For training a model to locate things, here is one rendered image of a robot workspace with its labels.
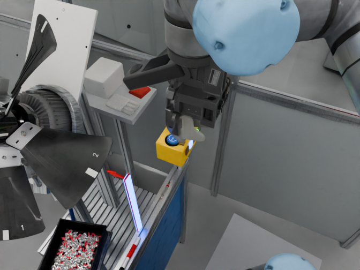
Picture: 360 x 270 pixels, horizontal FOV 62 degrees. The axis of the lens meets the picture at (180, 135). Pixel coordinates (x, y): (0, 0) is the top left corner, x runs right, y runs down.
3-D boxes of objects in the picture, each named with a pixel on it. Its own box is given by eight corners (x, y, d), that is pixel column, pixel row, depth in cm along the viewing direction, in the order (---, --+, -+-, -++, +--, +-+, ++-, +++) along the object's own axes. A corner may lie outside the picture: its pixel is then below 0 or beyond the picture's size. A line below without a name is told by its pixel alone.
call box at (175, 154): (175, 130, 119) (175, 111, 111) (199, 138, 116) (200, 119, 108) (156, 160, 109) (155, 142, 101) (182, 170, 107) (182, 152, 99)
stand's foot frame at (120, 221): (100, 176, 219) (98, 170, 213) (157, 200, 206) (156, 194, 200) (42, 256, 182) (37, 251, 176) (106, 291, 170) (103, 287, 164)
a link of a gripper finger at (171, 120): (174, 142, 51) (173, 104, 44) (166, 139, 51) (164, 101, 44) (185, 122, 54) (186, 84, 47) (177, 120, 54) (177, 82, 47)
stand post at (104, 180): (110, 203, 205) (58, 62, 117) (122, 208, 202) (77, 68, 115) (106, 209, 202) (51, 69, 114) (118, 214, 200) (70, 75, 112)
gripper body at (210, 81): (212, 133, 46) (220, 69, 37) (162, 117, 48) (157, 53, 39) (227, 101, 51) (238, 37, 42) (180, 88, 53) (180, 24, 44)
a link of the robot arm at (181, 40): (153, 21, 36) (180, -8, 41) (156, 54, 39) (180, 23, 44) (213, 35, 34) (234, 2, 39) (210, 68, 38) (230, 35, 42)
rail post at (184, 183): (180, 235, 190) (180, 165, 131) (185, 238, 189) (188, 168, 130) (177, 241, 188) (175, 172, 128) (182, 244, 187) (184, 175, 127)
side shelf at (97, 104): (97, 74, 163) (96, 69, 161) (157, 93, 153) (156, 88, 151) (69, 102, 149) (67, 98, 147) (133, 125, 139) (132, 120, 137)
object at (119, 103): (115, 95, 148) (115, 92, 146) (141, 105, 143) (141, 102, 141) (105, 106, 143) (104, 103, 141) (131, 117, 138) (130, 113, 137)
